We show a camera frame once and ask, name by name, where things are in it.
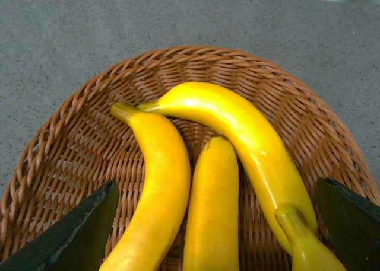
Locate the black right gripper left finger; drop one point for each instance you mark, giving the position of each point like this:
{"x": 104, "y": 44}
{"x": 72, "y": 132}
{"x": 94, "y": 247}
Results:
{"x": 77, "y": 241}

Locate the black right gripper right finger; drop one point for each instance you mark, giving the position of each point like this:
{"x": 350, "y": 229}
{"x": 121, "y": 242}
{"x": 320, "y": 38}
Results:
{"x": 352, "y": 223}

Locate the large curved yellow banana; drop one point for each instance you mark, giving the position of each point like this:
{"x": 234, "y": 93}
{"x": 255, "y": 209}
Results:
{"x": 165, "y": 192}

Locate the small yellow banana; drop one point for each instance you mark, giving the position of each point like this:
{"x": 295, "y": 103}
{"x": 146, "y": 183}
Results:
{"x": 211, "y": 238}

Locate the yellow banana under finger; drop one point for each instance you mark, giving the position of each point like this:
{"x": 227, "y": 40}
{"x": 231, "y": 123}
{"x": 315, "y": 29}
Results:
{"x": 308, "y": 253}

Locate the yellow banana in basket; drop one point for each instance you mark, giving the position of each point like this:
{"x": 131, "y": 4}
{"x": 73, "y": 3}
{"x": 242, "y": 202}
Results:
{"x": 268, "y": 165}

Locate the brown wicker basket right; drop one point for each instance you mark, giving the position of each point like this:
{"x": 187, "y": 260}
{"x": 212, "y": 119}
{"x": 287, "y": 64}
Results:
{"x": 82, "y": 146}

